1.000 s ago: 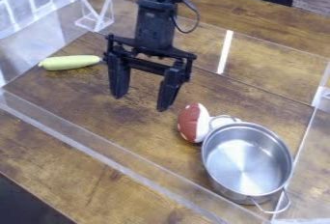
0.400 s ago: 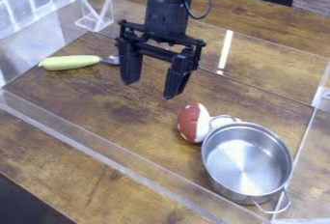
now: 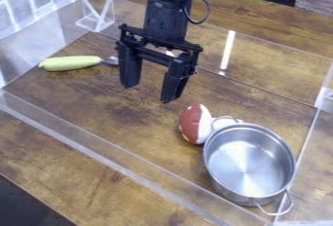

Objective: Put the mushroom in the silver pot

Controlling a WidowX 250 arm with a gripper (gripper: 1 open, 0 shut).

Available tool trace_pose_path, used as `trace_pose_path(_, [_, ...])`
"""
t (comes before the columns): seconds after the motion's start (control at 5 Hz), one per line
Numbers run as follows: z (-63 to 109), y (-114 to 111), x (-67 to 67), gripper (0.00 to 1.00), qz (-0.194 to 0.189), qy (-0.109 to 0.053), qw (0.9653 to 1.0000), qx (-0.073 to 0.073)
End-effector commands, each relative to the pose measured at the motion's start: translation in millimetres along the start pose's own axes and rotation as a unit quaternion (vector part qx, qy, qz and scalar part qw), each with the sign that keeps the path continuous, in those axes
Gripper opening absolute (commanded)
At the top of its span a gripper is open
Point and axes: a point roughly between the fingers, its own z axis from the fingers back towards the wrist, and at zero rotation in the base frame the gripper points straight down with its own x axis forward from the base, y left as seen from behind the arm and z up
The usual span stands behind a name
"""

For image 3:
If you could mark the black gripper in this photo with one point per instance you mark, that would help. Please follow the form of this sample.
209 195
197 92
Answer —
178 55

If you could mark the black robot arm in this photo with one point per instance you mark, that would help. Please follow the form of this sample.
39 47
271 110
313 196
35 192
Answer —
166 19

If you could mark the red white plush mushroom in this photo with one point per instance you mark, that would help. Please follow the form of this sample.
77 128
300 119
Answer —
197 123

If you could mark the silver metal pot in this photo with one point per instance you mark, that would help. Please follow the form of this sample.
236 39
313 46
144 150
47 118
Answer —
251 165

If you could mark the clear acrylic triangle bracket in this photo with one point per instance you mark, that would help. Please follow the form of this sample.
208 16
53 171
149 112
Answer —
97 21

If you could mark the green handled metal spoon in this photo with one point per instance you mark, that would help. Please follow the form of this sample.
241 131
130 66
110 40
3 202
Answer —
65 63

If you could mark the clear acrylic enclosure wall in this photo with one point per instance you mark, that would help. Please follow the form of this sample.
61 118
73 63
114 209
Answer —
95 149

